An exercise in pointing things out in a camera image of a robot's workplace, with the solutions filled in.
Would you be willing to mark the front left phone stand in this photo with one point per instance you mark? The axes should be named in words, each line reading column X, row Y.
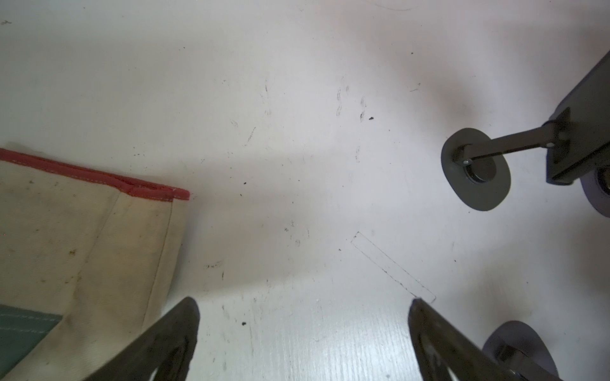
column 475, row 167

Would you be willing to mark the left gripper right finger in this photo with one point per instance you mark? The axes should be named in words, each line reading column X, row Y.
column 444, row 353

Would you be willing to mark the back left phone stand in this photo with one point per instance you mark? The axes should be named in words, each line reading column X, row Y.
column 596, row 188

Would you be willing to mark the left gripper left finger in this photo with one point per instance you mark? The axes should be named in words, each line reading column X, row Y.
column 163, row 352

